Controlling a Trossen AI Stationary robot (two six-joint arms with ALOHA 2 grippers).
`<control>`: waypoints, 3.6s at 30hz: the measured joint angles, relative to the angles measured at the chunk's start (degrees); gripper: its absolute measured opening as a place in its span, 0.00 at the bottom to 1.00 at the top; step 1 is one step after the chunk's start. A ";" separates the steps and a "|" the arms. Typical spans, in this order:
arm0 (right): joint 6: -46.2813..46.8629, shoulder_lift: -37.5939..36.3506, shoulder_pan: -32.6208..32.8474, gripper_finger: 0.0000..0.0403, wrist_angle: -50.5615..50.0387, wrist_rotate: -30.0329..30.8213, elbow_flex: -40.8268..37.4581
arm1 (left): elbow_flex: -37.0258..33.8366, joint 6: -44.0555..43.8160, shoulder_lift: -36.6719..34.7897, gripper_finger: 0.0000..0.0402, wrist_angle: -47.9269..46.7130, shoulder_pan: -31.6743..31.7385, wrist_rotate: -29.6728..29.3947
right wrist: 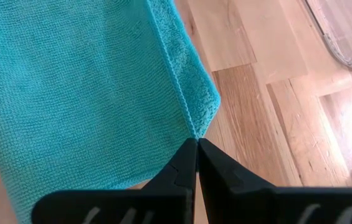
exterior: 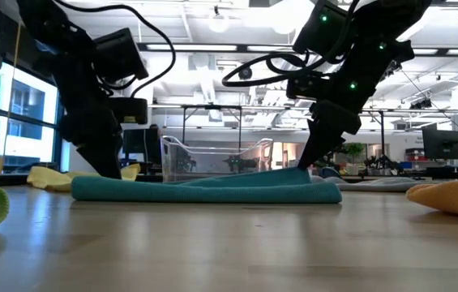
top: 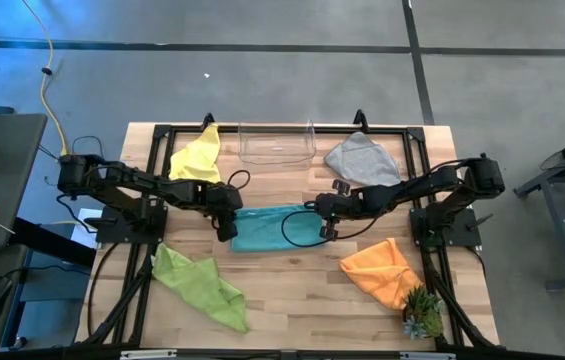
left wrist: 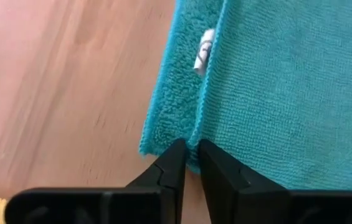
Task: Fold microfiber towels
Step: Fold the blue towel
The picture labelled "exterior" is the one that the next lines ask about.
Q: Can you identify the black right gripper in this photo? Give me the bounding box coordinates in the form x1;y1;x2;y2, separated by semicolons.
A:
297;59;392;171

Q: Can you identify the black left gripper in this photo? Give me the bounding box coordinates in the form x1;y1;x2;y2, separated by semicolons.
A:
58;67;124;180

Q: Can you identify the grey microfiber towel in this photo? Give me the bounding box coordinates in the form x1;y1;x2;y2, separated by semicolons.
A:
311;174;445;194

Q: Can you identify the teal microfiber towel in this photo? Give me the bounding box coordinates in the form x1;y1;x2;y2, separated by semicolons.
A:
71;166;344;205

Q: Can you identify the yellow microfiber towel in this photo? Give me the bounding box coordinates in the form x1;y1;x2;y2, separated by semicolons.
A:
26;162;142;193

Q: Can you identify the orange microfiber towel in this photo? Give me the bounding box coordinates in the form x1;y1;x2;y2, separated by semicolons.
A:
405;176;458;220

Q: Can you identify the green background plant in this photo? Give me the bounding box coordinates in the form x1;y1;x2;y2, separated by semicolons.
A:
343;141;367;165

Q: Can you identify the black computer monitor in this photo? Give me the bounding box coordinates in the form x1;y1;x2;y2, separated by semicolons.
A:
422;128;458;161
122;127;161;156

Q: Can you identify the large black-framed window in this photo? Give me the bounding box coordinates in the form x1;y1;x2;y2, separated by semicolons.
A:
0;60;66;174

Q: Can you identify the clear plastic bin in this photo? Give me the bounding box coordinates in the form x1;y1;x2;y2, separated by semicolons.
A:
160;135;275;184

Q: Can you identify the black overhead crossbar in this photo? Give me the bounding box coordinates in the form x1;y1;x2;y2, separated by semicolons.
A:
136;41;458;57

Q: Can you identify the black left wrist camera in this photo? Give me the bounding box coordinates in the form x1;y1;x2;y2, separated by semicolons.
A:
108;97;149;126

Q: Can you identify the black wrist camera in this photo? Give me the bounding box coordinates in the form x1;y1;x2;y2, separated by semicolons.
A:
285;74;324;101
108;97;149;126

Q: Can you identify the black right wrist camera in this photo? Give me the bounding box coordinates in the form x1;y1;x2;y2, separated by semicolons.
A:
285;74;324;101

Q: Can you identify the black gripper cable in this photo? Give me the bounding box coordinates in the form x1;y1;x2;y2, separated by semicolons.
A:
52;0;178;99
221;52;327;88

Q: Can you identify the black background rig frame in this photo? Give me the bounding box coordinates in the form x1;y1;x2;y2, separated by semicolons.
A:
180;104;243;152

